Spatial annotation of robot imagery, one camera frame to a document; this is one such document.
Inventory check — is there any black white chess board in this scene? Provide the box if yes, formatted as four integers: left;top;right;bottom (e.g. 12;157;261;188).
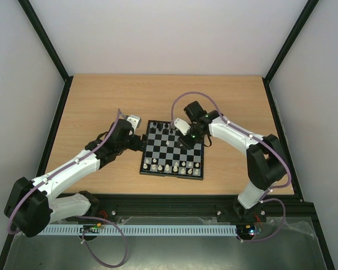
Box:
139;120;204;181

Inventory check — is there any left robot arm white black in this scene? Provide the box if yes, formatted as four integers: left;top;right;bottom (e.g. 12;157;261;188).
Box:
4;115;144;237

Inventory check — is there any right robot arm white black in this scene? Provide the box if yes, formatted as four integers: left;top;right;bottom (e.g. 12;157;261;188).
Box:
172;101;291;221

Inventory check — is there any transparent plastic sheet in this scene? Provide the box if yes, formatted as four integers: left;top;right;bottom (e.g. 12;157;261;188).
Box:
3;217;326;269

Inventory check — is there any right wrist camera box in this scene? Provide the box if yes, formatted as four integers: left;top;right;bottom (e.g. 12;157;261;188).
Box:
172;118;190;136

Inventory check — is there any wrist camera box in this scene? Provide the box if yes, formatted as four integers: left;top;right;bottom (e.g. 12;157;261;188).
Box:
126;115;141;135
172;118;190;136

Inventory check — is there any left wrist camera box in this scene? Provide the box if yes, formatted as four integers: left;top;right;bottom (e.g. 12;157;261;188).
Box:
126;115;141;135

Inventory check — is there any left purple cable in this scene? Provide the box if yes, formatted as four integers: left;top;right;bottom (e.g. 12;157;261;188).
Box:
7;108;128;267

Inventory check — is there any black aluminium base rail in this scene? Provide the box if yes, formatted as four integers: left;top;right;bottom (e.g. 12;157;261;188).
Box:
16;193;316;223

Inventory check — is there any grey slotted cable duct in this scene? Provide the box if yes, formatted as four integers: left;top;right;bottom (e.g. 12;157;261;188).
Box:
40;224;237;237

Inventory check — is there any right black frame post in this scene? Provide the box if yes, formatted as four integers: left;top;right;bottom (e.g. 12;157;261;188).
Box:
264;0;321;84

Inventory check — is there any black frame post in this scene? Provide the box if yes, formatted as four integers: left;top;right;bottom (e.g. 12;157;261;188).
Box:
18;0;73;82
264;0;321;84

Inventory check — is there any left black frame post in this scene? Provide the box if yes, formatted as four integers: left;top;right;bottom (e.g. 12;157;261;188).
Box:
18;0;73;82

